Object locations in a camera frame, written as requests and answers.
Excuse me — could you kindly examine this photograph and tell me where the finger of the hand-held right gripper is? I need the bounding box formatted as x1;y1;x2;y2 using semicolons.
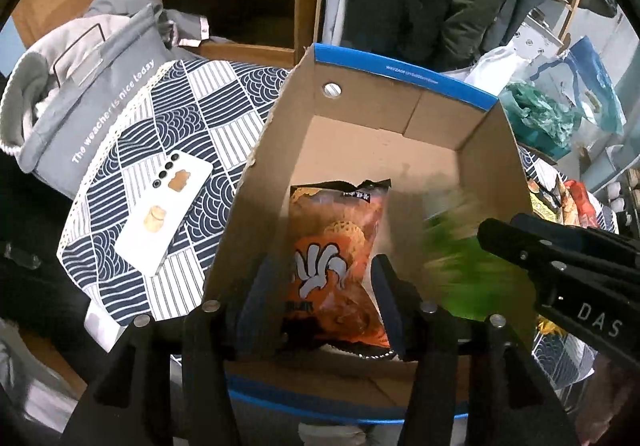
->
476;219;568;287
510;212;640;259

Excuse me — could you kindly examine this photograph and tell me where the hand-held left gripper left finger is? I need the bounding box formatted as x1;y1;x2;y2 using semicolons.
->
60;253;283;446

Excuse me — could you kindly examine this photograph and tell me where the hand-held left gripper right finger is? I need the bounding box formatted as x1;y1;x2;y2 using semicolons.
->
370;253;583;446

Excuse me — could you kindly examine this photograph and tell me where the yellow snack packet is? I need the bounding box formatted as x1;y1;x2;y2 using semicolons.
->
527;181;563;222

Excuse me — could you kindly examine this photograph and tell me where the red orange snack packet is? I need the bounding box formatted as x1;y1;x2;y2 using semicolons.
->
565;178;601;227

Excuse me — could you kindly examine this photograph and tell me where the green snack packet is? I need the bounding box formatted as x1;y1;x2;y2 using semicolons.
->
420;191;538;327

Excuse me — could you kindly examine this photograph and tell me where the orange snack bag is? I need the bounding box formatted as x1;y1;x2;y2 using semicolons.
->
280;178;393;359

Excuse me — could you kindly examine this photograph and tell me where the cardboard box with blue rim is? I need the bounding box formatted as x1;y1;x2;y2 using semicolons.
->
202;43;538;427

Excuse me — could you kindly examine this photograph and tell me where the metal shelf rack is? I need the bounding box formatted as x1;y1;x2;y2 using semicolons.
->
585;141;640;227

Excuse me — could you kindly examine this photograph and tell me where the teal plastic bag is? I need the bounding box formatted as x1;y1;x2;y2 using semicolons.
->
500;81;583;149

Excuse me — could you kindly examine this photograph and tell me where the white smartphone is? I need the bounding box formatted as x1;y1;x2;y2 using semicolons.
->
115;151;213;277

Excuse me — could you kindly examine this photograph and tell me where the blue plastic bag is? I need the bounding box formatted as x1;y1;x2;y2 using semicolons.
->
560;36;626;137

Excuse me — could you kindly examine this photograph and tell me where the white plastic bag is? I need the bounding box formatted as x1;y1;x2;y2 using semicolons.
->
442;46;531;94

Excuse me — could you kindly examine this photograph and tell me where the white patterned box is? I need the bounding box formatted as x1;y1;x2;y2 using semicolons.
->
512;21;568;59

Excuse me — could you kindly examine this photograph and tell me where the navy white patterned tablecloth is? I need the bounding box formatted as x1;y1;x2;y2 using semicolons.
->
56;58;621;387

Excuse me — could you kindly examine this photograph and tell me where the grey fabric storage bag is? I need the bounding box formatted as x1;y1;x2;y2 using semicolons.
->
0;3;173;199

